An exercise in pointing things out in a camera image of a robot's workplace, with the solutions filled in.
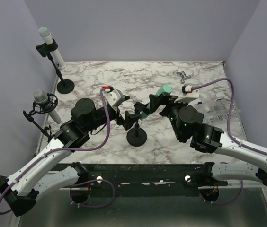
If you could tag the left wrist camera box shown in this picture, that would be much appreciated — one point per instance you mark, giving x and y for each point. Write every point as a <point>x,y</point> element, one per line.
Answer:
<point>112,96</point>

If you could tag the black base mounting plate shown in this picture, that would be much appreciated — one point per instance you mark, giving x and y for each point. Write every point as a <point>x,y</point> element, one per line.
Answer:
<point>143,180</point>

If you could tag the black round-base microphone stand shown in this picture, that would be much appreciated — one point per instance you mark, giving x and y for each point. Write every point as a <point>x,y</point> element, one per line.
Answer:
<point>136,136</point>

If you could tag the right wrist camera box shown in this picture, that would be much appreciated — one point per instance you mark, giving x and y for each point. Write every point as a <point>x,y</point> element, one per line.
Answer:
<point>188,94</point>

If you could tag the silver metal faucet part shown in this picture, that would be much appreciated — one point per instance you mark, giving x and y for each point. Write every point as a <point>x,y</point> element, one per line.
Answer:
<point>184,76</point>

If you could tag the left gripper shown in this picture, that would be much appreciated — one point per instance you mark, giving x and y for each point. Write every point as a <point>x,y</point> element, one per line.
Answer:
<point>127,123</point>

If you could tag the clear plastic screw box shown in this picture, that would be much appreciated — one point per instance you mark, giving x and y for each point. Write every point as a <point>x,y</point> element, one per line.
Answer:
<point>214,112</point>

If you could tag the mint green microphone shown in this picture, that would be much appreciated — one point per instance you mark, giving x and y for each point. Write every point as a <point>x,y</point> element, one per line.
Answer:
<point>156,100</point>

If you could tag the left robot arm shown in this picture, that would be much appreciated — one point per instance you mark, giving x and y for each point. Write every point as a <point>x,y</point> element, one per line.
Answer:
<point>21,190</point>

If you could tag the aluminium rail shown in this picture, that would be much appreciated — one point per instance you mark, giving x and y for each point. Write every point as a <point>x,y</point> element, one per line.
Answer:
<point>61,179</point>

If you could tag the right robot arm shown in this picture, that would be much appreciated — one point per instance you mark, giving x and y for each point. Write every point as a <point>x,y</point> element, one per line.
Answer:
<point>187,124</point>

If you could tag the white microphone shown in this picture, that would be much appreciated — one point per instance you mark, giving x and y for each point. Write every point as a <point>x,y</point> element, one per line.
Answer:
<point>51,44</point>

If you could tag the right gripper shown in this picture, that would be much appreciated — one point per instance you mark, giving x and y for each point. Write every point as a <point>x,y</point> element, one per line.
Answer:
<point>156,100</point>

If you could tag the black shock-mount tripod stand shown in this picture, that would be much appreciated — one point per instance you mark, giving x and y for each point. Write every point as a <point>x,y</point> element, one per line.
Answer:
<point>36,109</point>

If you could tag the black left-corner microphone stand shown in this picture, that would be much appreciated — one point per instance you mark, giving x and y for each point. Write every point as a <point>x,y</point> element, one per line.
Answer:
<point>64,86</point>

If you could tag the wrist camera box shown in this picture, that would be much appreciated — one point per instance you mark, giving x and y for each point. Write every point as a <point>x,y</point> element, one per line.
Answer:
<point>188,94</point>
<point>112,96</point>

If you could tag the grey silver microphone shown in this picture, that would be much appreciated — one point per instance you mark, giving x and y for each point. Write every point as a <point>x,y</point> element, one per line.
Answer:
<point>42,98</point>

